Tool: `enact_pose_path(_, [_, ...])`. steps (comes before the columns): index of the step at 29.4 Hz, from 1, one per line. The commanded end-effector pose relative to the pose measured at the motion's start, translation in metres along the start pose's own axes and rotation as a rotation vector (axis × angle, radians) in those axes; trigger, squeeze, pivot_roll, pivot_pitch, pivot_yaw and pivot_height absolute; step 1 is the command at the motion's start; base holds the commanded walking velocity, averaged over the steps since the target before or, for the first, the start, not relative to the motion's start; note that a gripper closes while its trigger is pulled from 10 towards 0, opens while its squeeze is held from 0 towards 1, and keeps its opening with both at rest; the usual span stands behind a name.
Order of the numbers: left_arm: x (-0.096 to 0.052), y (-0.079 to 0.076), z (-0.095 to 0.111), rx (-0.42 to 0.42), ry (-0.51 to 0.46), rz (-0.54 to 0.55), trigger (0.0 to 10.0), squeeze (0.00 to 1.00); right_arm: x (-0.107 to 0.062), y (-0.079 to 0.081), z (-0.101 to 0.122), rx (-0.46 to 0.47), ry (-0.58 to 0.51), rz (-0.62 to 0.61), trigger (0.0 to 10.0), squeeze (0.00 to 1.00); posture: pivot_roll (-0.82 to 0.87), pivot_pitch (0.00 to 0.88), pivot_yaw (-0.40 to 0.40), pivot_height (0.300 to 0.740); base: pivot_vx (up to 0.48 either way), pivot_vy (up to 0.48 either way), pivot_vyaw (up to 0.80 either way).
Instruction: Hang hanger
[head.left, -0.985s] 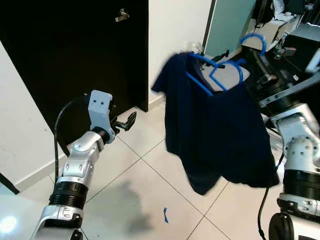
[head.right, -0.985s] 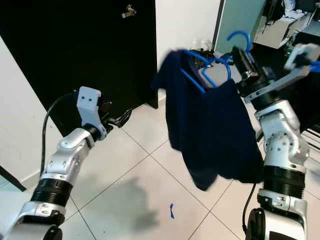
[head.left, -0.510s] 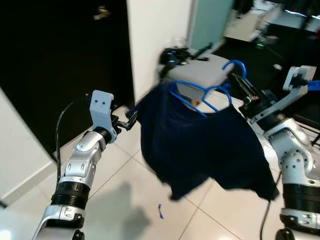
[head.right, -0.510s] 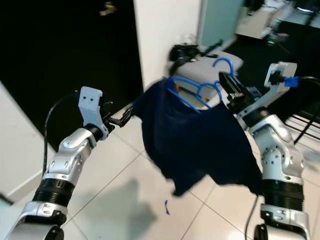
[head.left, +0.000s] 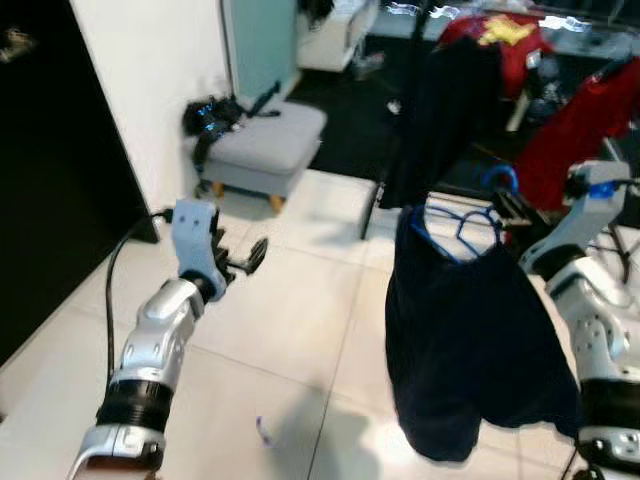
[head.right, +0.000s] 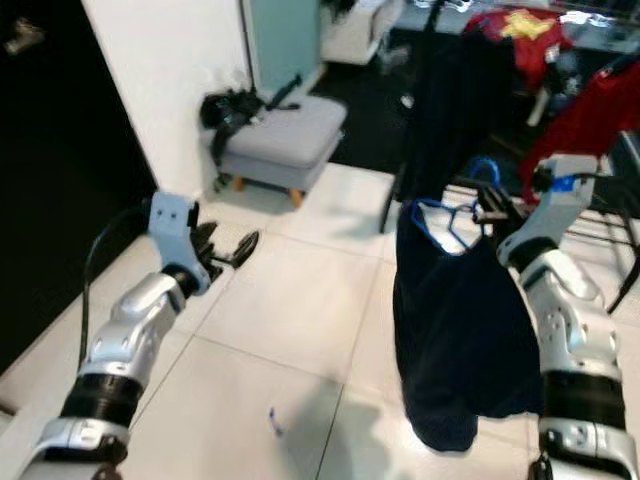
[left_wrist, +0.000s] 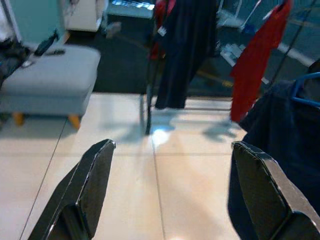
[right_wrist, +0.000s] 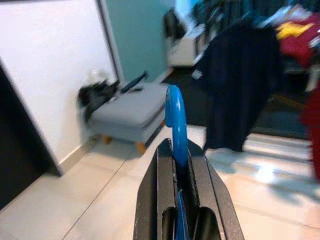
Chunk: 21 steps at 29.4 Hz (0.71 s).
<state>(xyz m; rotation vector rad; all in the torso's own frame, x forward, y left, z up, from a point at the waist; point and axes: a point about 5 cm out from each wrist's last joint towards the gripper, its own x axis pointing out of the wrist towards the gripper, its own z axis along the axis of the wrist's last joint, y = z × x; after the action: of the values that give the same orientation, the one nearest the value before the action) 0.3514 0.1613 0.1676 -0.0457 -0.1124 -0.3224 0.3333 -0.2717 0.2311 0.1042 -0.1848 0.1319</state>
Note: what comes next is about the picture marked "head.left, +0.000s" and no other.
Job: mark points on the blue plastic hanger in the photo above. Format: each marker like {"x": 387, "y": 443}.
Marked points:
{"x": 498, "y": 168}

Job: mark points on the navy blue garment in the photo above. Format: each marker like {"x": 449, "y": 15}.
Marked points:
{"x": 470, "y": 350}

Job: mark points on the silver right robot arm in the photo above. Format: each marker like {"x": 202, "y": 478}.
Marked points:
{"x": 600, "y": 330}

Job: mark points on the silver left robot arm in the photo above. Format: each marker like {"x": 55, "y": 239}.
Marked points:
{"x": 160, "y": 330}

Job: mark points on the plain red t-shirt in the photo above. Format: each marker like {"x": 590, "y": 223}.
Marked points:
{"x": 580, "y": 130}

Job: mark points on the navy polo shirt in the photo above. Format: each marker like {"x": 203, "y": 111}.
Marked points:
{"x": 440, "y": 120}

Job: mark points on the black metal clothes rack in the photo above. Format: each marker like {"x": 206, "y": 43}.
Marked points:
{"x": 375, "y": 215}

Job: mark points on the red shirt yellow star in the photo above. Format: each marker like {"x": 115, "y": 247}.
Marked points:
{"x": 525, "y": 65}

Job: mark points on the blue tape scrap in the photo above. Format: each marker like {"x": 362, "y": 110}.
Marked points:
{"x": 265, "y": 430}

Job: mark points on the black carpet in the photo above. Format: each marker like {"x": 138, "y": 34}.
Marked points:
{"x": 350, "y": 110}

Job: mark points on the black door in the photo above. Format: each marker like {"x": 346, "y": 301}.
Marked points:
{"x": 50, "y": 150}

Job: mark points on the white shelf unit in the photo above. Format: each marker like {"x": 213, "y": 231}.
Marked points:
{"x": 335, "y": 40}

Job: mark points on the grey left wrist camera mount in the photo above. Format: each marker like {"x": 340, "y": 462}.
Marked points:
{"x": 192, "y": 235}

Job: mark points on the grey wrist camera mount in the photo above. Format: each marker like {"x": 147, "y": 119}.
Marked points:
{"x": 590, "y": 215}
{"x": 192, "y": 235}

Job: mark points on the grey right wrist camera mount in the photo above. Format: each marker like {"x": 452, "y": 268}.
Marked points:
{"x": 590, "y": 215}

